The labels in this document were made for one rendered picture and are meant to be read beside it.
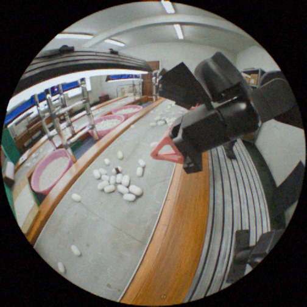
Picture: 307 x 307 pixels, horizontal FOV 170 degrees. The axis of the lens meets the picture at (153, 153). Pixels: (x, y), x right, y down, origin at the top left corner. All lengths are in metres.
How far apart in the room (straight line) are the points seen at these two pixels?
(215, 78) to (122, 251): 0.36
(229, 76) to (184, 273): 0.34
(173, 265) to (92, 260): 0.18
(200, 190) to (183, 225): 0.10
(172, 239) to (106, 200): 0.20
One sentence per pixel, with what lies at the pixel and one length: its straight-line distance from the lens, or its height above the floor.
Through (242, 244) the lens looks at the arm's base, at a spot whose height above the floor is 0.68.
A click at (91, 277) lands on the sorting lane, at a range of 0.32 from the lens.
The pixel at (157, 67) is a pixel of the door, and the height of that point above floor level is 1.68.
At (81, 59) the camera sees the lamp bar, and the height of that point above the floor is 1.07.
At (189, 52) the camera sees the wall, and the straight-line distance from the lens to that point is 5.11.
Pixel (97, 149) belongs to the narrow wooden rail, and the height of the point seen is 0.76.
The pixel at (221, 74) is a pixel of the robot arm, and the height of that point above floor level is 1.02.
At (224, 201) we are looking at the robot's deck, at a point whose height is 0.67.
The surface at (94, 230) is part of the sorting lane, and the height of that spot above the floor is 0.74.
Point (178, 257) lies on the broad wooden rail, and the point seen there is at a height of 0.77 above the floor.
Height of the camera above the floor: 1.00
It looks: 40 degrees down
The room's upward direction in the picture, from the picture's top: straight up
